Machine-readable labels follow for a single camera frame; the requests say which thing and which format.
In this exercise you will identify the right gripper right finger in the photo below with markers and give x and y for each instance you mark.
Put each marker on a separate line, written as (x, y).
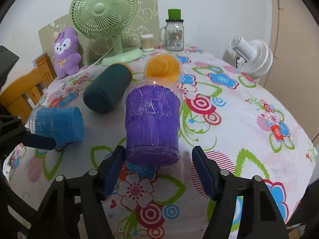
(260, 218)

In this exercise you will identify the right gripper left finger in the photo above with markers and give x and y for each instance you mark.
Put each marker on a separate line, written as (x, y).
(69, 200)

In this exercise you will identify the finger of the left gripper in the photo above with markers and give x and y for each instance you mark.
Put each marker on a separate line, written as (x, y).
(38, 141)

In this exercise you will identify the purple plastic cup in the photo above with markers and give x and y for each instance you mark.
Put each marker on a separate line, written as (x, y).
(152, 122)

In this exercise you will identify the blue plastic cup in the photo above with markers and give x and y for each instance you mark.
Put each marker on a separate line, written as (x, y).
(64, 125)

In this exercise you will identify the dark teal cup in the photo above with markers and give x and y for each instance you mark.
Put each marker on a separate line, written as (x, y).
(106, 91)

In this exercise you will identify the orange plastic cup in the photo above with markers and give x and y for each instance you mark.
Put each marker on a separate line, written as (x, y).
(163, 66)

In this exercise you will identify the green cup on jar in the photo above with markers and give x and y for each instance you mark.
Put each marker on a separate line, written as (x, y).
(174, 14)

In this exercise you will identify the wooden chair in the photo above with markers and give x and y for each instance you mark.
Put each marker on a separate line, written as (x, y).
(13, 98)

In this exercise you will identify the purple plush rabbit toy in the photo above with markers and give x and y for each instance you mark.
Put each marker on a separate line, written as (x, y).
(67, 58)

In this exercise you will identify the floral tablecloth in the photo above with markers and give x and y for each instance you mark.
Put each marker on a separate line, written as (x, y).
(239, 124)

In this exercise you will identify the green desk fan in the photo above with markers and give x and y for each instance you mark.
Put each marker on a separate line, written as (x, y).
(97, 19)

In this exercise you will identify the cotton swab container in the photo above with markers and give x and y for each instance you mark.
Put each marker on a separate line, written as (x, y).
(147, 42)

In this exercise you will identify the white circulator fan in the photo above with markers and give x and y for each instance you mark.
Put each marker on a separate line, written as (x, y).
(253, 58)

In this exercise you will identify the beige cartoon cardboard panel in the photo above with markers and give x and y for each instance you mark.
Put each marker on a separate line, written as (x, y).
(145, 21)

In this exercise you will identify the glass mason jar mug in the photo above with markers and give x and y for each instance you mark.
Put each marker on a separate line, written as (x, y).
(172, 35)

